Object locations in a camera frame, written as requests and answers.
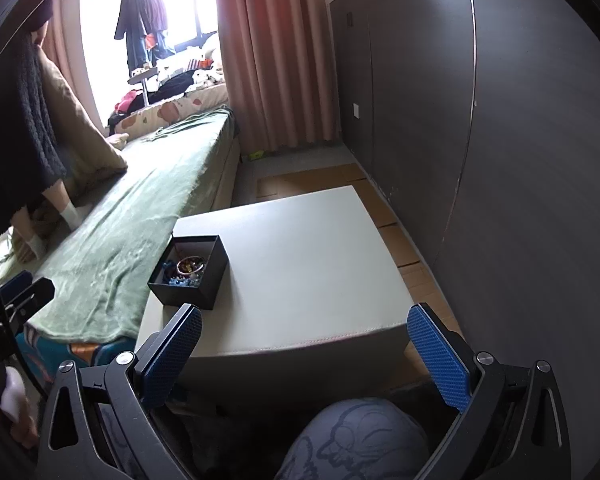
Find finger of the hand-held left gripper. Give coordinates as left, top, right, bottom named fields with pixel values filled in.
left=0, top=270, right=56, bottom=331

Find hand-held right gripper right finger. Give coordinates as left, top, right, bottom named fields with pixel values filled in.
left=406, top=302, right=573, bottom=480

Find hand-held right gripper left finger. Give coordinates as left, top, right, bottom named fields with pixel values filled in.
left=37, top=302, right=203, bottom=480

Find silver and blue bead bracelet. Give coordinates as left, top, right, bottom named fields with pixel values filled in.
left=161, top=259, right=203, bottom=289

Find black jewelry box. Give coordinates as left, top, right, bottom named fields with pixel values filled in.
left=147, top=234, right=230, bottom=311

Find person's left hand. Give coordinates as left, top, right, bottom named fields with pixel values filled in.
left=5, top=400, right=40, bottom=451

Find teal orange printed sheet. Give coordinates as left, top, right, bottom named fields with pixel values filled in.
left=22, top=322, right=147, bottom=397

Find grey printed trouser leg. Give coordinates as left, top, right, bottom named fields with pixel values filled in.
left=275, top=397, right=431, bottom=480

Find bed with green cover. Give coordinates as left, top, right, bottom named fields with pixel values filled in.
left=30, top=107, right=237, bottom=346

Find white low table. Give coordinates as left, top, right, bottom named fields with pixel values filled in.
left=135, top=185, right=414, bottom=412

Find beige quilt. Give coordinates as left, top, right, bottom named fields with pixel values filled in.
left=35, top=52, right=130, bottom=202

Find beige bed base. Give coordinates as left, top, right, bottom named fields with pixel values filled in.
left=200, top=125, right=244, bottom=216

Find dark grey wardrobe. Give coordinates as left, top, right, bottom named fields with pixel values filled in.
left=328, top=0, right=600, bottom=413

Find narrow pink curtain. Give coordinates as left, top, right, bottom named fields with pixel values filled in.
left=40, top=0, right=107, bottom=137

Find metal stand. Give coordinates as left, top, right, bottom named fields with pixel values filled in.
left=127, top=62, right=161, bottom=112

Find cream printed cushion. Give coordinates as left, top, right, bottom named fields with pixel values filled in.
left=107, top=85, right=231, bottom=137

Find pile of clothes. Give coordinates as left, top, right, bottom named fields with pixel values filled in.
left=107, top=45, right=229, bottom=129

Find hanging dark clothes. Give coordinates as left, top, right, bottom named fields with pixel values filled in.
left=113, top=0, right=177, bottom=69

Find wide pink curtain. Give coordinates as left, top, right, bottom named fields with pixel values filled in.
left=212, top=0, right=342, bottom=152

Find black cable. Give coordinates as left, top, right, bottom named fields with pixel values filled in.
left=0, top=237, right=47, bottom=397

